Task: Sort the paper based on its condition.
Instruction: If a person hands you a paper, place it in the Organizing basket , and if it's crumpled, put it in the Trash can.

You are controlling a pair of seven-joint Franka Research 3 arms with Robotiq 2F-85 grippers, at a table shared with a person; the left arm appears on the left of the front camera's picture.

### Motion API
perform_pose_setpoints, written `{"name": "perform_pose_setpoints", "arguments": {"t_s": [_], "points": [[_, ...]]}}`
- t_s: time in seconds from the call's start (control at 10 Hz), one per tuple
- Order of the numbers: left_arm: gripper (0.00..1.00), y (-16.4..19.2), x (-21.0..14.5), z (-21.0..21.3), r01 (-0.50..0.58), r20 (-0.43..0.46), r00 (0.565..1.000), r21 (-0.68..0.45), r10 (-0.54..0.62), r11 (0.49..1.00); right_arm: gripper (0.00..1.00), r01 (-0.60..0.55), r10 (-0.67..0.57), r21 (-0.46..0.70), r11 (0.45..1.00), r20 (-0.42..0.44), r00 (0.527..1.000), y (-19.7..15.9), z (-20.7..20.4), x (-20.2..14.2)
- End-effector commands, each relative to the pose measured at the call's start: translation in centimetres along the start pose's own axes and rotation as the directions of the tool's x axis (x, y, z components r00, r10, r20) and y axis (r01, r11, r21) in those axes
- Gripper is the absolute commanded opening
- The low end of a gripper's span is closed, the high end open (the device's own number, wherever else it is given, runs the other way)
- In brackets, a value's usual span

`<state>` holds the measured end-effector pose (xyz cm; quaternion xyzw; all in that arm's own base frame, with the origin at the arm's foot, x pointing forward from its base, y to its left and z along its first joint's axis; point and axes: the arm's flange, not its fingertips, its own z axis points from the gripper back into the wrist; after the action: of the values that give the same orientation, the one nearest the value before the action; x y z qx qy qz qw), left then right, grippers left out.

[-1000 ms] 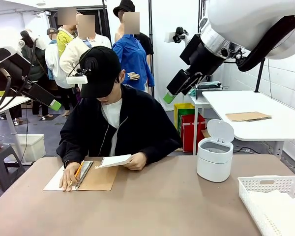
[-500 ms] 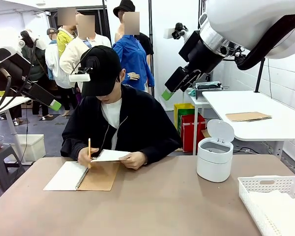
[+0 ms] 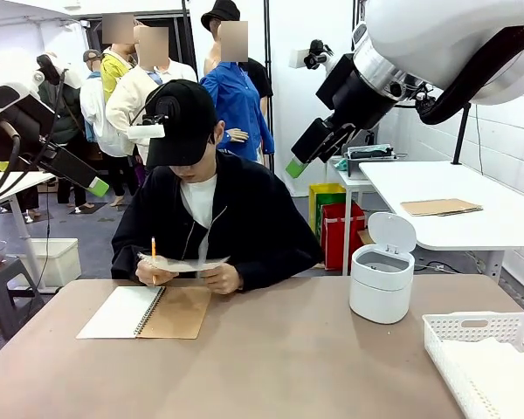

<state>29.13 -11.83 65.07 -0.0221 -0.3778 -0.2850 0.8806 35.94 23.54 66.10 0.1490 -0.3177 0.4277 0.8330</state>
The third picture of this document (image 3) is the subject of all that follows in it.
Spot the white lidded trash bin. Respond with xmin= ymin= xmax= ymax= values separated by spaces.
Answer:
xmin=348 ymin=210 xmax=417 ymax=326

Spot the wrist camera with clamp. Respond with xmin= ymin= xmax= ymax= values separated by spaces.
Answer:
xmin=34 ymin=52 xmax=82 ymax=88
xmin=287 ymin=38 xmax=334 ymax=71

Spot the person's left forearm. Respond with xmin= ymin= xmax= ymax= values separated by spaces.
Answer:
xmin=234 ymin=239 xmax=323 ymax=292

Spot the left wrist camera with clamp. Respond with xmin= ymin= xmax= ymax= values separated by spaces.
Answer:
xmin=34 ymin=52 xmax=82 ymax=88

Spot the wrinkled white paper sheet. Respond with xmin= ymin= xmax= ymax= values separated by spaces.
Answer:
xmin=136 ymin=251 xmax=231 ymax=276

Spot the mannequin in blue shirt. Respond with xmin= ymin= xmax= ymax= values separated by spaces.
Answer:
xmin=199 ymin=19 xmax=277 ymax=161

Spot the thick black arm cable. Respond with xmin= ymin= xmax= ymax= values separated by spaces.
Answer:
xmin=0 ymin=120 xmax=21 ymax=204

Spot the grey tray with tools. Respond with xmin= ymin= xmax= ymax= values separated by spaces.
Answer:
xmin=343 ymin=144 xmax=397 ymax=179

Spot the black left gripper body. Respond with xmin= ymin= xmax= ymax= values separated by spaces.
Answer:
xmin=0 ymin=92 xmax=59 ymax=166

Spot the right wrist camera with clamp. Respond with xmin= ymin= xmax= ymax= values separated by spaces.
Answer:
xmin=287 ymin=38 xmax=334 ymax=71

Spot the small white side table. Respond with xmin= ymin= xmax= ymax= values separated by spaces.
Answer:
xmin=325 ymin=155 xmax=379 ymax=277

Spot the mannequin in cream jacket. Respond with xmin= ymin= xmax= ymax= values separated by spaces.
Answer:
xmin=105 ymin=25 xmax=198 ymax=168

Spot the flat brown cardboard piece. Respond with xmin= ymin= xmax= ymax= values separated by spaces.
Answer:
xmin=399 ymin=197 xmax=485 ymax=218

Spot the person's right forearm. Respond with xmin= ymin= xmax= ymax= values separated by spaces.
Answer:
xmin=110 ymin=237 xmax=159 ymax=283

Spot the red bag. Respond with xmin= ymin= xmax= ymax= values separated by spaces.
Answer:
xmin=321 ymin=200 xmax=368 ymax=271

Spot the grey plastic stool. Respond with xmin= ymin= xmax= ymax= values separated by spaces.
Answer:
xmin=0 ymin=256 xmax=45 ymax=342

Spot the person's right hand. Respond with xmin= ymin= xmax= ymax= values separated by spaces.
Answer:
xmin=134 ymin=256 xmax=180 ymax=289

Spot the white storage box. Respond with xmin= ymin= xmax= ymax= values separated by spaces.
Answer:
xmin=16 ymin=237 xmax=82 ymax=290

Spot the black mount post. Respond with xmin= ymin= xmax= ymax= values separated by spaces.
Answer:
xmin=450 ymin=101 xmax=473 ymax=166

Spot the black corrugated cable hose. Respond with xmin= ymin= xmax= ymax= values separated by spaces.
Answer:
xmin=416 ymin=24 xmax=524 ymax=127

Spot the spiral notebook with brown cover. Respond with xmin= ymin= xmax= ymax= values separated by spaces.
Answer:
xmin=75 ymin=285 xmax=213 ymax=341

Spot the large white table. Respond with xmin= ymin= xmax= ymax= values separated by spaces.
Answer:
xmin=357 ymin=159 xmax=524 ymax=315

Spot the person in black jacket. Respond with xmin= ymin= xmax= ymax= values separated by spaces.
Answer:
xmin=110 ymin=79 xmax=325 ymax=293

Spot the white perforated plastic basket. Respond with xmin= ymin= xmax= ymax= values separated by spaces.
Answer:
xmin=421 ymin=310 xmax=524 ymax=419

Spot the yellow and green bag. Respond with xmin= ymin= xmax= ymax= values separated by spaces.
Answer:
xmin=308 ymin=182 xmax=348 ymax=246

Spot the person's left hand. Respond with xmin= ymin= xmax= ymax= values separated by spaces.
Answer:
xmin=198 ymin=262 xmax=245 ymax=295

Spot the mannequin in black shirt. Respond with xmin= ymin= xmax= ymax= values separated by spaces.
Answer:
xmin=244 ymin=56 xmax=275 ymax=100

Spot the white head-mounted camera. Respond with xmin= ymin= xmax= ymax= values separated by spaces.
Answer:
xmin=127 ymin=94 xmax=170 ymax=141

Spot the black bucket hat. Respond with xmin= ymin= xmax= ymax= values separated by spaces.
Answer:
xmin=200 ymin=0 xmax=242 ymax=32

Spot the black baseball cap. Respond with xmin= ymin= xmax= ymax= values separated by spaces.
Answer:
xmin=145 ymin=79 xmax=220 ymax=169

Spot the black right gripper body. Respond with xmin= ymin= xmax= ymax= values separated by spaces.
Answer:
xmin=315 ymin=52 xmax=397 ymax=132

